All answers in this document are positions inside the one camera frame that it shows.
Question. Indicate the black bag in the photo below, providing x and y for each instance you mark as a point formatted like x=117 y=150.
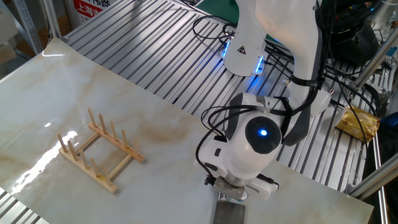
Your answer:
x=351 y=43

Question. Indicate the perforated steel shelf upright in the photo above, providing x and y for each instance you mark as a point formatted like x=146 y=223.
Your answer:
x=28 y=28

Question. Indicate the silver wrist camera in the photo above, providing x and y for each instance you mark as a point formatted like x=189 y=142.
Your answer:
x=230 y=188

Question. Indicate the steel cleaver knife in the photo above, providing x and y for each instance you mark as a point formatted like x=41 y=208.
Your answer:
x=228 y=214

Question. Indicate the blue object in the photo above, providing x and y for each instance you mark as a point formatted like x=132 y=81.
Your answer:
x=390 y=119

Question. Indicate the red and white sign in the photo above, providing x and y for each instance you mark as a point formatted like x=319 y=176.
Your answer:
x=88 y=9

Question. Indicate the wooden dowel rack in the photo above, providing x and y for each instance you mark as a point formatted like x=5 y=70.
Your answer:
x=93 y=176

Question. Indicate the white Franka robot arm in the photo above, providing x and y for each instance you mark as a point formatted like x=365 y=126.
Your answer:
x=242 y=161

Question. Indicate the gold foil packet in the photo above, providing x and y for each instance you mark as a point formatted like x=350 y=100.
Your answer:
x=357 y=124

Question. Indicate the marble pattern table mat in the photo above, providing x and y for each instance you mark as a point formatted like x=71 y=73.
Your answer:
x=155 y=193

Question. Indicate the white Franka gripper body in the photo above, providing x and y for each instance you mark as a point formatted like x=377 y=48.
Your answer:
x=211 y=155

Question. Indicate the white box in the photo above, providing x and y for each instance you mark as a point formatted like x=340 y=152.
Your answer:
x=7 y=25

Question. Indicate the aluminium frame post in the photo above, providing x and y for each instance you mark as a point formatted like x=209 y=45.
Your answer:
x=376 y=179
x=373 y=62
x=51 y=18

